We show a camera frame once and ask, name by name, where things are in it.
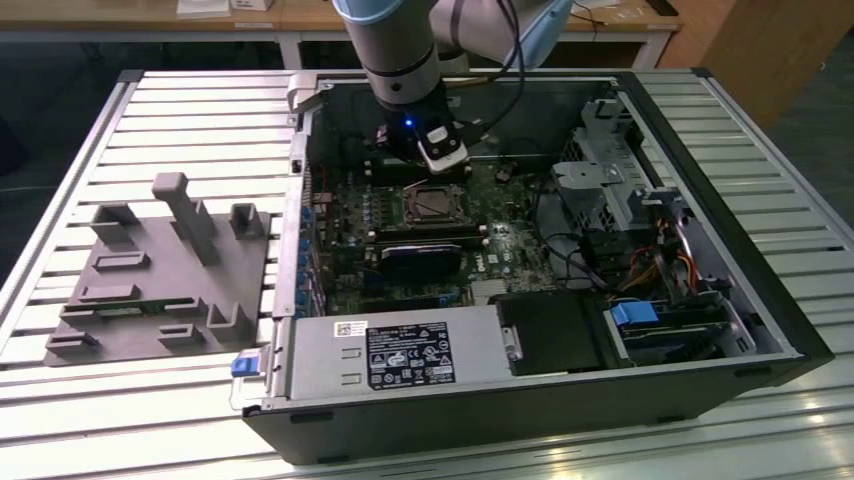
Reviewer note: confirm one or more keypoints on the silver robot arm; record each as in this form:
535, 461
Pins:
393, 50

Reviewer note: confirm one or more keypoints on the CPU socket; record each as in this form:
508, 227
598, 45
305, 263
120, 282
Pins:
408, 219

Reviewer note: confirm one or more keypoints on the round coin battery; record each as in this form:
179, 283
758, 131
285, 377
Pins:
503, 175

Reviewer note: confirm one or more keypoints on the black graphics card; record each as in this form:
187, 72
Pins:
420, 265

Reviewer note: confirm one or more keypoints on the green motherboard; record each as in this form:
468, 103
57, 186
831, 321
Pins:
514, 250

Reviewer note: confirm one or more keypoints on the metal drive cage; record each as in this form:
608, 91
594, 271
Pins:
587, 175

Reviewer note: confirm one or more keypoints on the large silver cage screw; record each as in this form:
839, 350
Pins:
608, 172

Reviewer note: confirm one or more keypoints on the small silver heat sink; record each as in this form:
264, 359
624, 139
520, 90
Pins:
490, 291

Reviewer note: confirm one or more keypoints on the small white box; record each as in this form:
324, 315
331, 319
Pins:
252, 5

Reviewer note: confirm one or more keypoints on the white cardboard box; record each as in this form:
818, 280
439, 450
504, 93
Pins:
203, 9

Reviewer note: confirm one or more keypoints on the silver power supply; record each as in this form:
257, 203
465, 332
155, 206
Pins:
313, 350

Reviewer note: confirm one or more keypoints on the grey parts rack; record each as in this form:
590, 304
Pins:
167, 280

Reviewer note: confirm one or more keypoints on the black drive bay box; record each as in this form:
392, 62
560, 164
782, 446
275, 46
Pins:
554, 335

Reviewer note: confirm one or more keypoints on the blue disk carrier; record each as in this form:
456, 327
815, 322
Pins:
632, 315

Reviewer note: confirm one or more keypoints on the blue plastic latch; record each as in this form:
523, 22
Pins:
245, 365

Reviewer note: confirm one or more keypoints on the wooden desk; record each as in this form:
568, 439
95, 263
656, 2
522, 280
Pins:
100, 20

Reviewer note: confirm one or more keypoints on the black open PC case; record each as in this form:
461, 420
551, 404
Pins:
467, 425

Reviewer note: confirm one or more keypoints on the brown wooden cabinet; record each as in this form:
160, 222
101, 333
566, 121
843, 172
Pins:
780, 50

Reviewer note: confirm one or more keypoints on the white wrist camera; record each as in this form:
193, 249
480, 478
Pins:
443, 150

